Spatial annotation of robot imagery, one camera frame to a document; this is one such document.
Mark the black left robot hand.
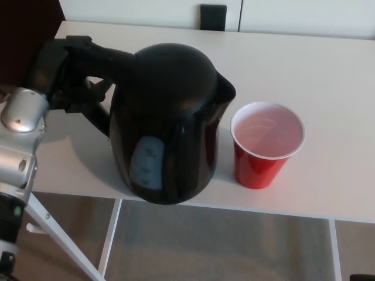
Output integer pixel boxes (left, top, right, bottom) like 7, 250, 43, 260
26, 39, 114, 114

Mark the black electric kettle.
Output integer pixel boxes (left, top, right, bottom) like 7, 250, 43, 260
63, 35, 237, 205

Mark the red plastic cup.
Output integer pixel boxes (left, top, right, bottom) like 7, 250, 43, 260
230, 101, 306, 190

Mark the dark brown wooden door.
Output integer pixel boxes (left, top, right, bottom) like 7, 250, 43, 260
0, 0, 66, 86

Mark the grey mesh table panel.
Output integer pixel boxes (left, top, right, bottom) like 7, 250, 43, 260
105, 200, 338, 281

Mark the white cabinet front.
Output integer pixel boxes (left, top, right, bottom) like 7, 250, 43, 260
58, 0, 375, 40

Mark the black rectangular wall plate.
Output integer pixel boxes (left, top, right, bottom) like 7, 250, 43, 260
200, 4, 228, 32

